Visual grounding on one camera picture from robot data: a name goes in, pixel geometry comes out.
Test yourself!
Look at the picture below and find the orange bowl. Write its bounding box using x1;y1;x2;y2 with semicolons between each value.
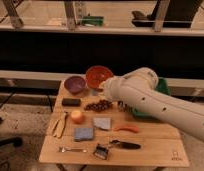
85;65;114;89

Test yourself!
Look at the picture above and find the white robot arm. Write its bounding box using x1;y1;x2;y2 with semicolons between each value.
103;67;204;142

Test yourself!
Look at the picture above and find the bunch of dark grapes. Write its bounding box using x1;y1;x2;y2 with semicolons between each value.
84;100;113;112

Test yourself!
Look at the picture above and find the purple bowl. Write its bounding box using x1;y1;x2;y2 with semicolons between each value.
64;76;86;94

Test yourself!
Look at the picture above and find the grey cloth piece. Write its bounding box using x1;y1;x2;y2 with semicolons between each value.
93;117;111;130

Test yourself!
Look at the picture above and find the yellow apple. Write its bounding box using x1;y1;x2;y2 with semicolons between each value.
71;110;84;124

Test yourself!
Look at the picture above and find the black rectangular block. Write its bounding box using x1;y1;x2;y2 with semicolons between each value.
62;98;81;106

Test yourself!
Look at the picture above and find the blue sponge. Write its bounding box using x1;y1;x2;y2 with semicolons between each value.
74;128;94;142

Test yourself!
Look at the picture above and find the orange carrot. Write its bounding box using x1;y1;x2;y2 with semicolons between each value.
114;125;139;133

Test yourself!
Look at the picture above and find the green object on shelf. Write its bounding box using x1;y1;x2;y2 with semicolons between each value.
80;15;104;26

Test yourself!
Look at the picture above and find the silver fork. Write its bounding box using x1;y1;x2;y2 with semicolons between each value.
58;147;87;153

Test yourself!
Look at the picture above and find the black office chair base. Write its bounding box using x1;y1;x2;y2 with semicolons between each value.
0;117;23;147

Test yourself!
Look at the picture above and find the black handled peeler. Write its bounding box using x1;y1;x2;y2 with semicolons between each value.
109;140;141;150

